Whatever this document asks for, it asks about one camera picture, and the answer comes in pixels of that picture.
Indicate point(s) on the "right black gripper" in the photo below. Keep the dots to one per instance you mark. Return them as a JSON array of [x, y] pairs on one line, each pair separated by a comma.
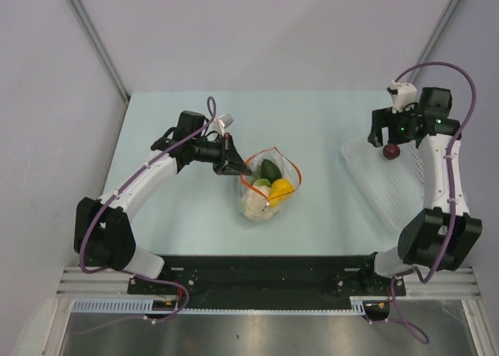
[[386, 118]]

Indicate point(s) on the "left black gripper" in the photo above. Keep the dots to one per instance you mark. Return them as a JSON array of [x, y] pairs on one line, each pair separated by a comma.
[[231, 163]]

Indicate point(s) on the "green melon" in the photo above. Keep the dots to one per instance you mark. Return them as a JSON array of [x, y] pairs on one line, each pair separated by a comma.
[[256, 175]]

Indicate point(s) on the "dark red plum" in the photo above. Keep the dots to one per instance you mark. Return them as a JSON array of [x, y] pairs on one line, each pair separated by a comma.
[[391, 152]]

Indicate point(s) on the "green avocado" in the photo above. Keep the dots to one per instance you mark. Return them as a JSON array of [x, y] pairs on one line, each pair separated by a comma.
[[270, 171]]

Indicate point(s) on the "clear zip top bag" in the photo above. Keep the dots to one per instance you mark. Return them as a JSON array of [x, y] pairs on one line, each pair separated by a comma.
[[288, 169]]

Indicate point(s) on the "white cauliflower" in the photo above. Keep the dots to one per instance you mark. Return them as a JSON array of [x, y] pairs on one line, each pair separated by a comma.
[[254, 204]]

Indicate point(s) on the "yellow pepper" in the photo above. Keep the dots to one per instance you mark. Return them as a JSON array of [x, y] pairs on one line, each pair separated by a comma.
[[281, 189]]

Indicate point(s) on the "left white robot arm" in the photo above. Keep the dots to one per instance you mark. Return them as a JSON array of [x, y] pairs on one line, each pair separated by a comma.
[[103, 231]]

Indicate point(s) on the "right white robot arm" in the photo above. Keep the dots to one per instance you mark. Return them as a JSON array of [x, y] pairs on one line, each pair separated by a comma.
[[443, 233]]

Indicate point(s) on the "lime green fruit piece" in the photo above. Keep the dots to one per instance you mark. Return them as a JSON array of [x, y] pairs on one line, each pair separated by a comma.
[[262, 182]]

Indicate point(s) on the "white plastic basket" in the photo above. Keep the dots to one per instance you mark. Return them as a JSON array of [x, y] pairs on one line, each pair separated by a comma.
[[394, 188]]

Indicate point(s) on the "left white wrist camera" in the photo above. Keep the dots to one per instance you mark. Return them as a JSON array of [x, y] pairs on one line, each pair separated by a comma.
[[223, 122]]

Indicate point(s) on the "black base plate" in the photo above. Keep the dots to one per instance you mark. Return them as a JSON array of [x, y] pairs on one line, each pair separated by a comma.
[[269, 282]]

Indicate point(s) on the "white cable duct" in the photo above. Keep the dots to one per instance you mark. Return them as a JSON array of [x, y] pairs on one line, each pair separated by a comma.
[[160, 307]]

